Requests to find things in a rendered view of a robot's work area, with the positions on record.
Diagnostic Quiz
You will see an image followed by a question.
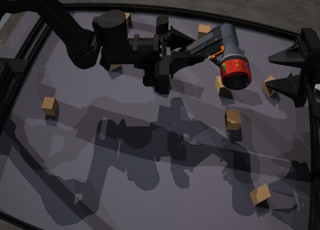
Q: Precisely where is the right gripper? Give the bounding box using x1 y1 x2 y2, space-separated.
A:
266 28 320 108

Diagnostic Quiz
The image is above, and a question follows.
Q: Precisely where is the tan cube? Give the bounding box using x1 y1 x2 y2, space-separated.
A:
224 110 241 130
110 64 121 71
250 184 271 206
261 76 275 97
215 76 231 95
198 24 210 39
125 13 131 27
41 97 59 115

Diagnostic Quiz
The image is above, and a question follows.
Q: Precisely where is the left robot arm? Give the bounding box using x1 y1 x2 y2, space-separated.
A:
0 0 155 87

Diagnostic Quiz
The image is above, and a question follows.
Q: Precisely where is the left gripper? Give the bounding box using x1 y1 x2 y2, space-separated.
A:
128 15 204 95

